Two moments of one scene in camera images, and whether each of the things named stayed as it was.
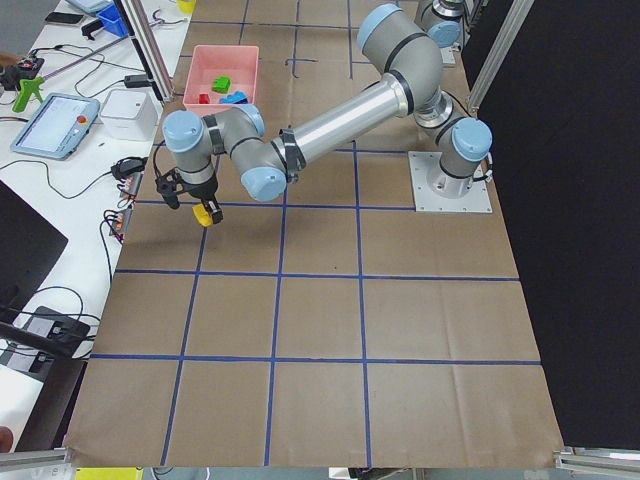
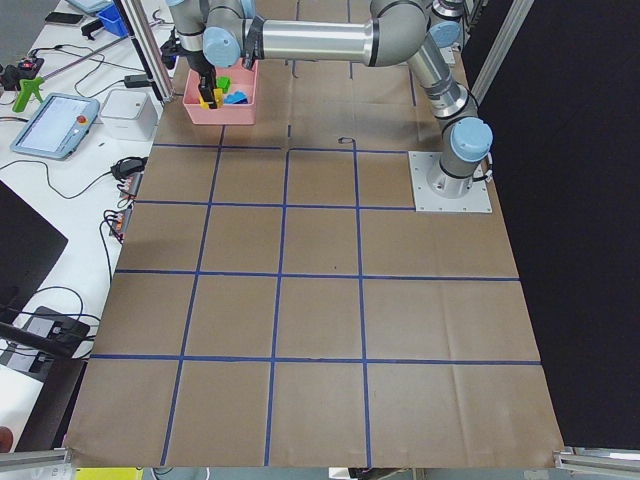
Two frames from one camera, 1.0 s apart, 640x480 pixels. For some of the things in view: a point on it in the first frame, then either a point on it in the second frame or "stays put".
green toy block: x=221 y=85 stays put
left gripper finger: x=217 y=214 to x=210 y=85
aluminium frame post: x=148 y=47 stays put
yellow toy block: x=202 y=216 to x=219 y=99
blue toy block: x=238 y=97 stays put
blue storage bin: x=113 y=21 stays put
